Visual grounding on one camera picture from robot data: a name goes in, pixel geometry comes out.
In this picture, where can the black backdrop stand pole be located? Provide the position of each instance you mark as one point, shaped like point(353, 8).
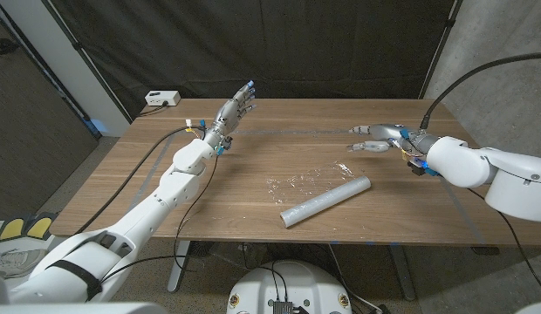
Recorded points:
point(445, 28)
point(78, 46)

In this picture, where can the grey plastic wrap roll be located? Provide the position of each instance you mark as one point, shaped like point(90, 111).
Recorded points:
point(325, 201)

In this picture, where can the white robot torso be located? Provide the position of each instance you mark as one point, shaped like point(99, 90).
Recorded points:
point(292, 283)

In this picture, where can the white power strip box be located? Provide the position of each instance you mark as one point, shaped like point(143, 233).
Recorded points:
point(162, 97)

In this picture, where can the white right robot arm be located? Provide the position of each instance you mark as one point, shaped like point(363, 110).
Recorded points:
point(471, 163)

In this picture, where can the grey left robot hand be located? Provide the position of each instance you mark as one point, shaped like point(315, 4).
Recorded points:
point(229, 115)

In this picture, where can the clear plastic wrap sheet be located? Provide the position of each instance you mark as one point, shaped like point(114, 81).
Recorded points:
point(305, 183)

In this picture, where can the yellow black slipper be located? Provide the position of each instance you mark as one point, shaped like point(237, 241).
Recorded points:
point(11, 229)
point(40, 226)

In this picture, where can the grey table leg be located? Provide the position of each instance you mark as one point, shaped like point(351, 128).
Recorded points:
point(178, 270)
point(402, 272)

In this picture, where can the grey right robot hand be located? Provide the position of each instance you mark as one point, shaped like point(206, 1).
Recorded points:
point(388, 131)

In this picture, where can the black backdrop curtain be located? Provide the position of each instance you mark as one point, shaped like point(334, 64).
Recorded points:
point(296, 43)

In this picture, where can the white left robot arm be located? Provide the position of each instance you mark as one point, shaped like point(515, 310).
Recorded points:
point(139, 222)

